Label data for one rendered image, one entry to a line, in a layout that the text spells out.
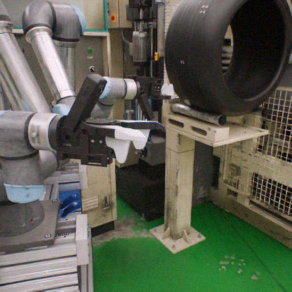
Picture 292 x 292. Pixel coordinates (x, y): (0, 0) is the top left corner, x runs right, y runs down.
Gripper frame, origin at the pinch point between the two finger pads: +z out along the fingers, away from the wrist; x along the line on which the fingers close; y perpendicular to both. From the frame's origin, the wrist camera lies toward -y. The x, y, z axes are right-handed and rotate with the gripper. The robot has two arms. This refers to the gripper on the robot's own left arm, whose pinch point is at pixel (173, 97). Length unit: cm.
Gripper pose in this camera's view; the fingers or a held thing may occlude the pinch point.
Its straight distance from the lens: 123.6
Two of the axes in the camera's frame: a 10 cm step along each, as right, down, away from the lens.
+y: 1.1, -9.6, -2.6
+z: 8.4, -0.5, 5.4
